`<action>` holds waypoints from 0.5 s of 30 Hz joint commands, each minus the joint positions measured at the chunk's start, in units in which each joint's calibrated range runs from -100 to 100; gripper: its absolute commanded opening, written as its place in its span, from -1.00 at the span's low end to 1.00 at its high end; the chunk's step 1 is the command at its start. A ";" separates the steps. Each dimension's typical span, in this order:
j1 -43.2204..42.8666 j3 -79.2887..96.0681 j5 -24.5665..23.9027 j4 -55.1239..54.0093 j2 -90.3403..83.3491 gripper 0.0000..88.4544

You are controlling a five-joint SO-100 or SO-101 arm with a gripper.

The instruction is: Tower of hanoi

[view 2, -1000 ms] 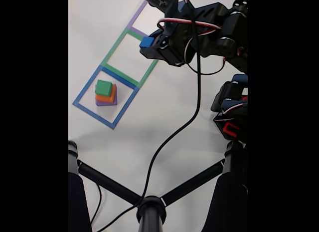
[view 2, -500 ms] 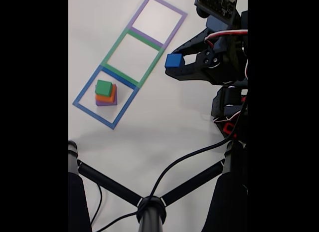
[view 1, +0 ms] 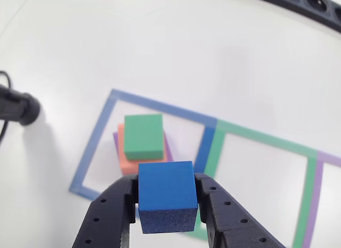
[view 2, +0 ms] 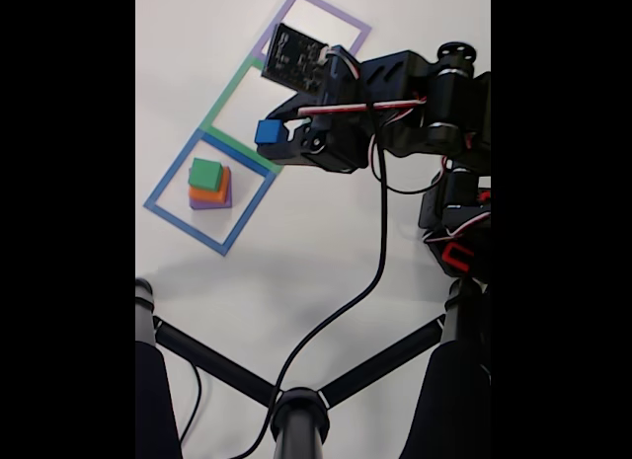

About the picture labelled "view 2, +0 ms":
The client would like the thick black cable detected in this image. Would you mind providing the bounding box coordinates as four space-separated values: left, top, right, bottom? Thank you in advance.
229 98 389 459

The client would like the small blue cube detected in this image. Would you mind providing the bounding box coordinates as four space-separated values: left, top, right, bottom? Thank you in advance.
255 118 283 147

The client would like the black tripod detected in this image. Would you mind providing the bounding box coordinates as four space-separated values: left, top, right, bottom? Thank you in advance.
135 275 492 459

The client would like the green cube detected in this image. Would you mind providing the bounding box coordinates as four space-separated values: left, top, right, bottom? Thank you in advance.
188 157 224 192

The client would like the green square frame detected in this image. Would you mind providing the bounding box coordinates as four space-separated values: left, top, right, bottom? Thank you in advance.
202 53 285 175

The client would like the orange cube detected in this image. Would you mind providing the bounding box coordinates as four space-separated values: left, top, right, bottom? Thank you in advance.
188 166 232 204

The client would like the purple square frame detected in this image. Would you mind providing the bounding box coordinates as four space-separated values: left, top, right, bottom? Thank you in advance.
254 0 372 60

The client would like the large purple cube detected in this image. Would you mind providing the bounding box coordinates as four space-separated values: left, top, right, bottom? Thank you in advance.
189 168 234 211

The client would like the thin black cable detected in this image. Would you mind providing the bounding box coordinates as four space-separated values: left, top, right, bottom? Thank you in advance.
178 360 203 443

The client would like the red white servo wire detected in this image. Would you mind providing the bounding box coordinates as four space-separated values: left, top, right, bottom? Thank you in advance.
298 48 451 195
423 157 492 247

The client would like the blue square frame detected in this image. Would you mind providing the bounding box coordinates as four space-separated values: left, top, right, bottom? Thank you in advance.
143 127 277 257

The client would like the black camera box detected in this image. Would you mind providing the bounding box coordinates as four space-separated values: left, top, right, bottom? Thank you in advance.
260 23 331 93

